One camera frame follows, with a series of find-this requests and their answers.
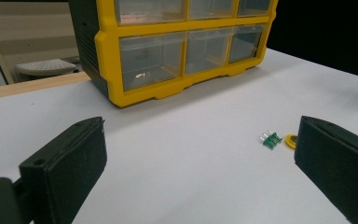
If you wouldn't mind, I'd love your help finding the white round perforated base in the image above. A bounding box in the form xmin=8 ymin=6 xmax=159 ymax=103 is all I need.
xmin=14 ymin=59 xmax=77 ymax=77

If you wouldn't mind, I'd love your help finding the yellow black drawer cabinet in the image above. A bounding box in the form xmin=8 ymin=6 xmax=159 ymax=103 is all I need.
xmin=68 ymin=0 xmax=279 ymax=108

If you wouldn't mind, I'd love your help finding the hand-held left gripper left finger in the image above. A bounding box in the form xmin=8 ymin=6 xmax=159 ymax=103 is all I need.
xmin=18 ymin=116 xmax=108 ymax=224

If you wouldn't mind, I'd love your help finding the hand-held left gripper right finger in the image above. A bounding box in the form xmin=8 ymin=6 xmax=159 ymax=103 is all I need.
xmin=294 ymin=115 xmax=358 ymax=224

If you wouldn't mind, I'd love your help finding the small yellow round disc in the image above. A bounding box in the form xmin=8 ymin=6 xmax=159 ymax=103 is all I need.
xmin=284 ymin=133 xmax=299 ymax=149

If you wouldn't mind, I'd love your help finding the clear plastic drawer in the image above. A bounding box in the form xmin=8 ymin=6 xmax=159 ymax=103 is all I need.
xmin=115 ymin=0 xmax=188 ymax=25

